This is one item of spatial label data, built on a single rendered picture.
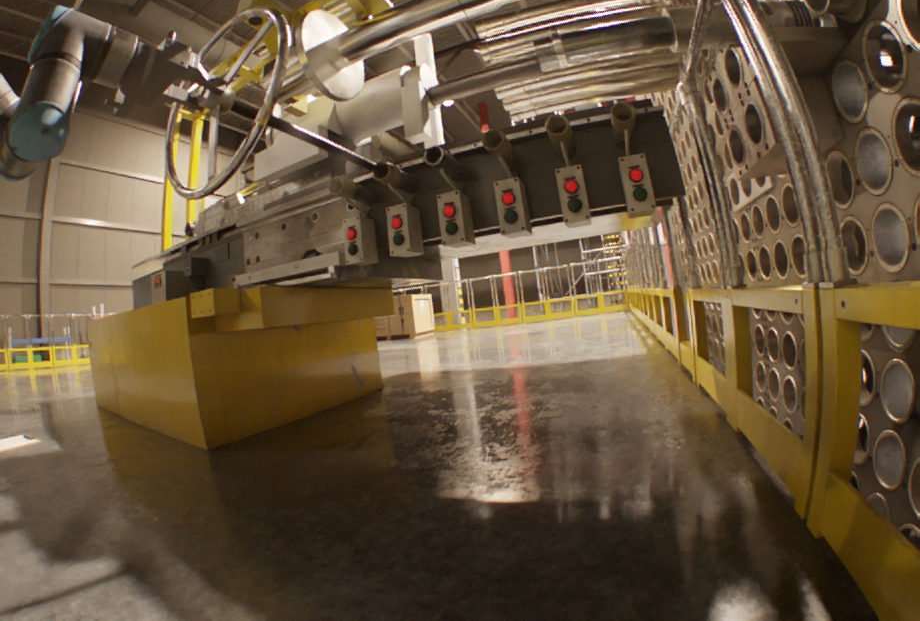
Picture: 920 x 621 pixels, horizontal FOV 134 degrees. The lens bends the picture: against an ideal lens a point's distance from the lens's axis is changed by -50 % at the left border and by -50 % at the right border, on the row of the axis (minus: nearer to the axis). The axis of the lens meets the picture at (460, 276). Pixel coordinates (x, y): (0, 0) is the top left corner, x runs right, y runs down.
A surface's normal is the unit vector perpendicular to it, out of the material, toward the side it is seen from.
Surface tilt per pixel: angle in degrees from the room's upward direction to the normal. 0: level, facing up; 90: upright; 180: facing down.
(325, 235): 90
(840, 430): 90
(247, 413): 90
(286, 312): 90
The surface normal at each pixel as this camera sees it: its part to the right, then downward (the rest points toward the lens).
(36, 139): 0.20, 0.97
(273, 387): 0.92, -0.14
